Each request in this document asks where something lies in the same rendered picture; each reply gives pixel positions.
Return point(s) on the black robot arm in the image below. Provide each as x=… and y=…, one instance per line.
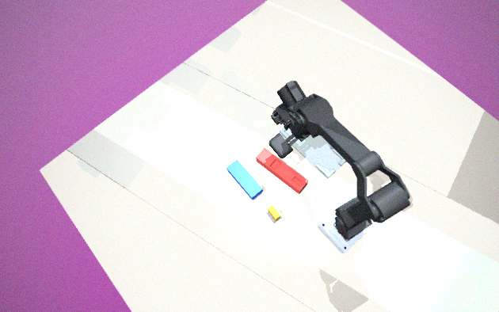
x=314, y=115

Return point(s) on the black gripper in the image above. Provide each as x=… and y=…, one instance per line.
x=281, y=146

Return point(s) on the yellow rectangular block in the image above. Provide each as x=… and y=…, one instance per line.
x=273, y=212

